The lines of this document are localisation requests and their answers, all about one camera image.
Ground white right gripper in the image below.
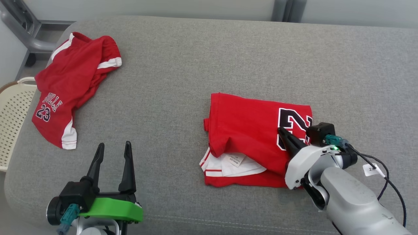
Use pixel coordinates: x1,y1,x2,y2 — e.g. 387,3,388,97
277,126,344,190

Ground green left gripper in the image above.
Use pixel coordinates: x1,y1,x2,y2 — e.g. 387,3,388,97
79,141,144,225

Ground red jersey shirt large number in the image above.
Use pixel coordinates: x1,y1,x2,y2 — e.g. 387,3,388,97
199,93,313,189

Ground red shorts with Bulls print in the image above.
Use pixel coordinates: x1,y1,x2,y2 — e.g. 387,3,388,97
32,32,122,150

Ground cream plastic laundry basket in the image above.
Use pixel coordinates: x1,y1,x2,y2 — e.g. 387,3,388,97
0,77,38,173

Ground grey fabric sofa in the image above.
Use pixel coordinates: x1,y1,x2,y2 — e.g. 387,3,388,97
3,15,418,235

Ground white cable label tag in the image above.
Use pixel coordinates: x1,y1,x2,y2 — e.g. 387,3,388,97
363,163,386,178

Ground grey double partition post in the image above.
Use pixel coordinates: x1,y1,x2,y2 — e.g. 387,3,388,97
273,0,308,23

